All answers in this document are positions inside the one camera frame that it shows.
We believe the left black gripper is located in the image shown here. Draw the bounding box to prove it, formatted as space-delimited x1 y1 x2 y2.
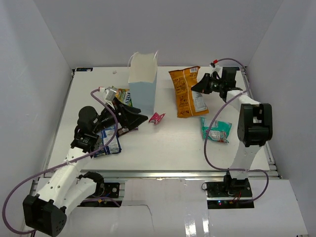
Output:
93 96 148 134

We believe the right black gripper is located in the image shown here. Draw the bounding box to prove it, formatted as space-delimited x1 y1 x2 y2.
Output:
192 74 225 95

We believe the orange chips bag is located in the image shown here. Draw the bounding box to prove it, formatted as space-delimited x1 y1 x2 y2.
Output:
169 66 209 118

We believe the teal mint candy bag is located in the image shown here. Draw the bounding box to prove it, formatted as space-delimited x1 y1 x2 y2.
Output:
200 117 232 143

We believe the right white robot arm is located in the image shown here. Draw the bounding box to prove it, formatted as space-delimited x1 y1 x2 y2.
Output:
191 67 273 197

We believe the yellow green candy bag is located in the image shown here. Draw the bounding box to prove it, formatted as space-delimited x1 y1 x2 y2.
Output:
112 86 133 107

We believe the blue snack bag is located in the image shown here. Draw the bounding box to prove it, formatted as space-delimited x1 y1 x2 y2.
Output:
94 125 121 158

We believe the light blue paper bag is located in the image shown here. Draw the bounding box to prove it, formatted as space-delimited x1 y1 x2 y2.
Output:
127 51 158 115

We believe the brown chocolate bar wrapper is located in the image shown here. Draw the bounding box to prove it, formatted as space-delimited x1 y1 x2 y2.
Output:
117 123 138 137

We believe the small red candy wrapper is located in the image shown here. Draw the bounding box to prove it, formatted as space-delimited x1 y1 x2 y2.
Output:
149 113 165 125

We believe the left blue corner label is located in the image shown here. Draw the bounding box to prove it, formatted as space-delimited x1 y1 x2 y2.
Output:
76 67 93 72

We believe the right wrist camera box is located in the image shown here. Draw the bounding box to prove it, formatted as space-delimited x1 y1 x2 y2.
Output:
210 60 221 74

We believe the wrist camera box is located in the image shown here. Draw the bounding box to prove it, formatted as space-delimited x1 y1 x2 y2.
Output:
99 87 117 103
210 60 221 74

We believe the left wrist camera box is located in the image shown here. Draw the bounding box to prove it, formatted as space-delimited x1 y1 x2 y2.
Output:
99 87 117 103

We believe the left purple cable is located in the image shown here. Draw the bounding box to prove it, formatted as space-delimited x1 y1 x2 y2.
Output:
1 88 120 234

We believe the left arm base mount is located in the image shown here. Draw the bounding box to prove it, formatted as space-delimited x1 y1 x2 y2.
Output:
89 183 120 200

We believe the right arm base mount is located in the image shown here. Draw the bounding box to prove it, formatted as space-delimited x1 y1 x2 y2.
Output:
201 182 254 210

